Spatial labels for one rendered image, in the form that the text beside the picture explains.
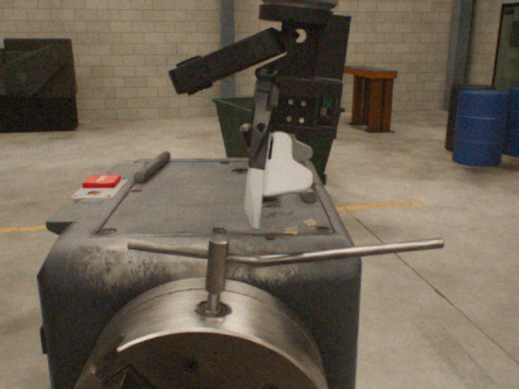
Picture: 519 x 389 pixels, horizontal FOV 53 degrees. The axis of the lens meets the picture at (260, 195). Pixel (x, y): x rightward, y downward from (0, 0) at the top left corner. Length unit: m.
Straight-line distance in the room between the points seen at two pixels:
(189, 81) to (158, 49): 9.90
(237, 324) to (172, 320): 0.07
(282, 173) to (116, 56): 10.00
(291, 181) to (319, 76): 0.10
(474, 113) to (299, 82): 6.36
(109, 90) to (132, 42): 1.00
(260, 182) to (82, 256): 0.36
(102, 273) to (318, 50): 0.42
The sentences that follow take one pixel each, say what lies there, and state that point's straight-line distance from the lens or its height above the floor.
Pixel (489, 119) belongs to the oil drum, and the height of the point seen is 0.59.
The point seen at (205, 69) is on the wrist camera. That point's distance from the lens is 0.51.
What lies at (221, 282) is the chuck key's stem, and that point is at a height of 1.27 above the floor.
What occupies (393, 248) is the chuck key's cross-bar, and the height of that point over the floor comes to 1.32.
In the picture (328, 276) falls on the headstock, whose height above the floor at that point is 1.22.
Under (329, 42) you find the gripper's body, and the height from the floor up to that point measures 1.52.
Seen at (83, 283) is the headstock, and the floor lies 1.21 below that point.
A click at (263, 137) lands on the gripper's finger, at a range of 0.47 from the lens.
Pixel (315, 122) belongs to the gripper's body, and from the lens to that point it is 0.49.
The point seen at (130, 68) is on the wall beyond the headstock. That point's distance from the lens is 10.44.
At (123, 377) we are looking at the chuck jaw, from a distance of 0.58.
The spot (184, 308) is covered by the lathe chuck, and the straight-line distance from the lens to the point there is 0.61.
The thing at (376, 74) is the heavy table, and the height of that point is 0.95.
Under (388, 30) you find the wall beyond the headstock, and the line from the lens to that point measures 11.45.
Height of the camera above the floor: 1.53
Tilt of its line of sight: 17 degrees down
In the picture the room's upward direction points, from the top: straight up
